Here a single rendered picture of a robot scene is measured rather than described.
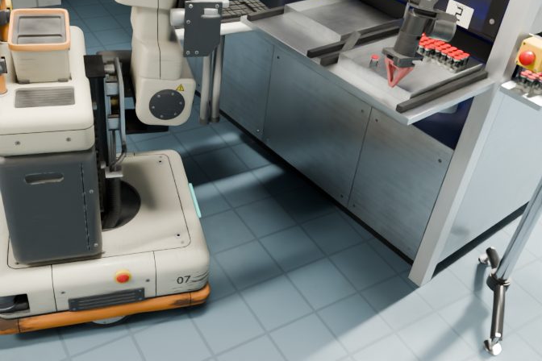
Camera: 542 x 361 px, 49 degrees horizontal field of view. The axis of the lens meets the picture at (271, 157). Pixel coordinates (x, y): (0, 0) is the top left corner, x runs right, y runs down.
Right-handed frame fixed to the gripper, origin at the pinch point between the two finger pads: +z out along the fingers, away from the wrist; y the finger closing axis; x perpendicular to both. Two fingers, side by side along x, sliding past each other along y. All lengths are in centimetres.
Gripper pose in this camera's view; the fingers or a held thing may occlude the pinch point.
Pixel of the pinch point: (391, 84)
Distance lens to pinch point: 161.3
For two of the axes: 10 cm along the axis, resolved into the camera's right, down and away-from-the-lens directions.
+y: 7.7, -1.5, 6.3
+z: -2.4, 8.3, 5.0
